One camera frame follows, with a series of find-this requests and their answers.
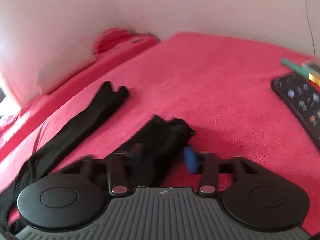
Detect black pants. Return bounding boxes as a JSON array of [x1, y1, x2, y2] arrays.
[[1, 81, 194, 233]]

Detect thin black wall cable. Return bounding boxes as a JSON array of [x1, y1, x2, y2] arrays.
[[305, 0, 317, 55]]

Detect green stick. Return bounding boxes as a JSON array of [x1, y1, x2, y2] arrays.
[[281, 58, 319, 87]]

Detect red side mattress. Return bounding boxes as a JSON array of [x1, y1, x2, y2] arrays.
[[1, 34, 159, 159]]

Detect clear plastic box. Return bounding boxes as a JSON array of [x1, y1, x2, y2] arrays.
[[302, 59, 320, 87]]

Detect red cushion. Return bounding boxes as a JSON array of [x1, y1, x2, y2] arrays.
[[93, 28, 134, 54]]

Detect white pillow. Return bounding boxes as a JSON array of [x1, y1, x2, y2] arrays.
[[35, 43, 97, 95]]

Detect red bed blanket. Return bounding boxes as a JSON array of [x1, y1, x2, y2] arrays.
[[0, 31, 320, 235]]

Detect black patterned tray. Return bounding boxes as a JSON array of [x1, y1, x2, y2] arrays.
[[270, 73, 319, 147]]

